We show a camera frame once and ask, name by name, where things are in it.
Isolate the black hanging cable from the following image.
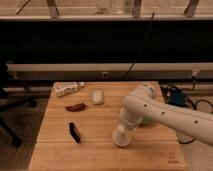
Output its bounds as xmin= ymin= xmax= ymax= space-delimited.
xmin=119 ymin=11 xmax=156 ymax=82

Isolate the black eraser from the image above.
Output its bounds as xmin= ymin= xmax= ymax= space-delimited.
xmin=69 ymin=122 xmax=81 ymax=143

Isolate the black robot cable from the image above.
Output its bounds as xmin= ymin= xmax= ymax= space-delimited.
xmin=161 ymin=75 xmax=213 ymax=145

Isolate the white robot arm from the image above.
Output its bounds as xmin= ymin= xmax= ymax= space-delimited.
xmin=112 ymin=83 xmax=213 ymax=146

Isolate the black office chair base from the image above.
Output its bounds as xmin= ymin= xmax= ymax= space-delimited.
xmin=0 ymin=63 xmax=38 ymax=149

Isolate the brown sausage-shaped item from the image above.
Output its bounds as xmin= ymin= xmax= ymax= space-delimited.
xmin=65 ymin=103 xmax=86 ymax=112

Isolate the green bowl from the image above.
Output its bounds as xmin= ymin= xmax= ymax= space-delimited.
xmin=140 ymin=118 xmax=154 ymax=127

